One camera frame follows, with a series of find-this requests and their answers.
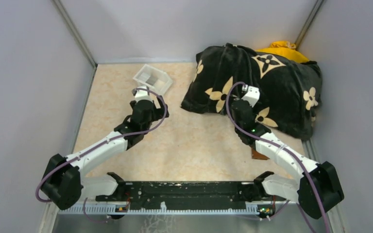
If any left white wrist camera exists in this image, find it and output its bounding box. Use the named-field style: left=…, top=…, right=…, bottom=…
left=132, top=85, right=153, bottom=102

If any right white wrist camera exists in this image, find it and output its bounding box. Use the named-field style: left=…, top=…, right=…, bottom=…
left=241, top=84, right=260, bottom=108

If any brown leather card holder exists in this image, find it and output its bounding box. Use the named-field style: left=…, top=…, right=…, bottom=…
left=252, top=149, right=269, bottom=160

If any white translucent plastic card box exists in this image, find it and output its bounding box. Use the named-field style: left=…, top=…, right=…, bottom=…
left=133, top=64, right=173, bottom=96

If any yellow cloth bundle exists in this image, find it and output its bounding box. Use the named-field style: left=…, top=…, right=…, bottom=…
left=256, top=41, right=310, bottom=63

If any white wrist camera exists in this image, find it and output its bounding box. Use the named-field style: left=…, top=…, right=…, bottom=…
left=132, top=85, right=153, bottom=102
left=241, top=84, right=260, bottom=108

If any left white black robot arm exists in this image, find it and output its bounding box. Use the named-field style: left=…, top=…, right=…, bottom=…
left=35, top=96, right=169, bottom=210

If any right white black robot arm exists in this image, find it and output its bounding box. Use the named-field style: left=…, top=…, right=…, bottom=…
left=228, top=100, right=344, bottom=219

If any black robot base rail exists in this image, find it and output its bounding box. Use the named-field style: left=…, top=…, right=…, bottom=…
left=95, top=172, right=282, bottom=211

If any black floral plush blanket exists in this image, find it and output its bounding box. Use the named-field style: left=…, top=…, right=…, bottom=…
left=181, top=43, right=323, bottom=140

